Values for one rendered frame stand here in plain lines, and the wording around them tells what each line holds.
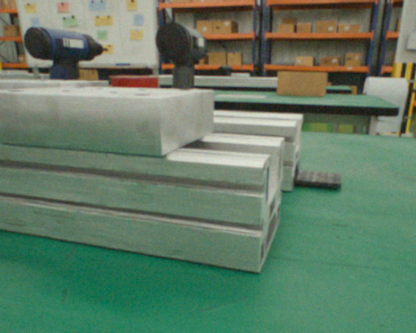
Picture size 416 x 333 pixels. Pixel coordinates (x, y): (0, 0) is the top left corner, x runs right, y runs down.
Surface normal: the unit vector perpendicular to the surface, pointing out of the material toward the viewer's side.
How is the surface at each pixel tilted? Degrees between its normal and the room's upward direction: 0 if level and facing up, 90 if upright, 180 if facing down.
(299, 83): 89
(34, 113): 90
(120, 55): 90
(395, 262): 0
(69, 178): 90
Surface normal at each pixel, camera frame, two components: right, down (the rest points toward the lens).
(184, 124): 0.96, 0.10
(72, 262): 0.01, -0.95
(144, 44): -0.25, 0.31
